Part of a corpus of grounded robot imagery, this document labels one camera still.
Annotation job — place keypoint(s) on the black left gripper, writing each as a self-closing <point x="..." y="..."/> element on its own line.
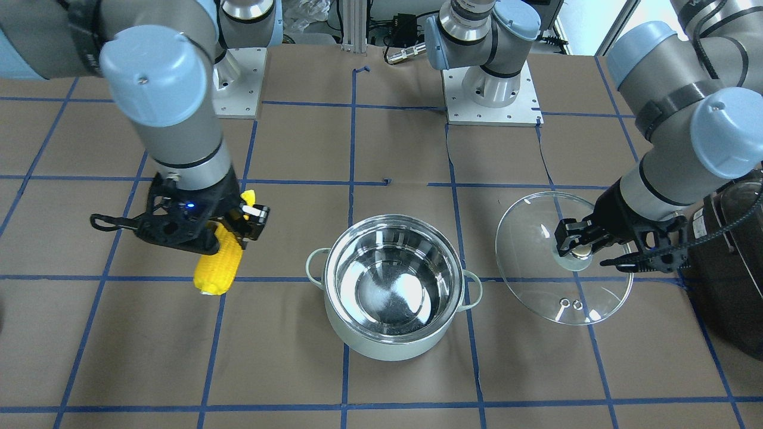
<point x="612" y="215"/>

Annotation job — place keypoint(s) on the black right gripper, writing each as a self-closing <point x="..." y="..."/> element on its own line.
<point x="227" y="199"/>

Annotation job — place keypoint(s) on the glass pot lid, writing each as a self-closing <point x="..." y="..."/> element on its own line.
<point x="574" y="289"/>

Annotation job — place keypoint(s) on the yellow plastic corn cob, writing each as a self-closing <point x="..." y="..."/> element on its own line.
<point x="214" y="274"/>

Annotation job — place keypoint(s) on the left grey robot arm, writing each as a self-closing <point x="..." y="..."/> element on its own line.
<point x="698" y="102"/>

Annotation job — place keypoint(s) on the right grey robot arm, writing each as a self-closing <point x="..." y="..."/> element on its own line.
<point x="160" y="61"/>

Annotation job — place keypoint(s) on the pale green electric pot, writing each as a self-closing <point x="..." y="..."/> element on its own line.
<point x="392" y="286"/>

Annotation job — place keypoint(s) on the dark brown rice cooker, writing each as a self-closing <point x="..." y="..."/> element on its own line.
<point x="725" y="273"/>

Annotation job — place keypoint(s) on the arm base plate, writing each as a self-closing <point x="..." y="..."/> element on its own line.
<point x="475" y="98"/>
<point x="237" y="82"/>

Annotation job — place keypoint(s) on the aluminium frame post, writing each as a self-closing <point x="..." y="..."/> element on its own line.
<point x="355" y="26"/>

